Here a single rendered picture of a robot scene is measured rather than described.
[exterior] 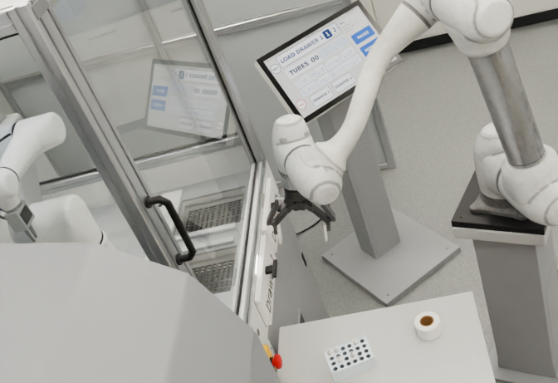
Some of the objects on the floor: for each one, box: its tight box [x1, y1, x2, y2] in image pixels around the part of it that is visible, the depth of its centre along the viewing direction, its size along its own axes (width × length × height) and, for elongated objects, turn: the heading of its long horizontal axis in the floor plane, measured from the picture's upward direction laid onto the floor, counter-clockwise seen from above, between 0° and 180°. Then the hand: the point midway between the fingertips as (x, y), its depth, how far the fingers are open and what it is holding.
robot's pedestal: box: [453, 226, 558, 383], centre depth 241 cm, size 30×30×76 cm
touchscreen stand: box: [317, 96, 461, 307], centre depth 302 cm, size 50×45×102 cm
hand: (303, 237), depth 205 cm, fingers open, 13 cm apart
